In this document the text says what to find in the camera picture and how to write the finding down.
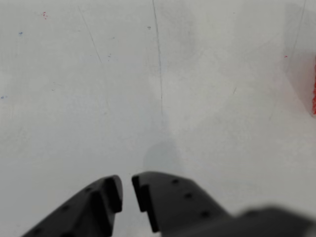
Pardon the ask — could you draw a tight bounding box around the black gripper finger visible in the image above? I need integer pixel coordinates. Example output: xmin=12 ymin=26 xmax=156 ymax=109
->
xmin=21 ymin=174 xmax=123 ymax=237
xmin=131 ymin=171 xmax=234 ymax=235

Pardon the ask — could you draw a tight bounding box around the red foam cube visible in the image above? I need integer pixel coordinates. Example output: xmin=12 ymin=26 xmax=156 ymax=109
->
xmin=311 ymin=55 xmax=316 ymax=116

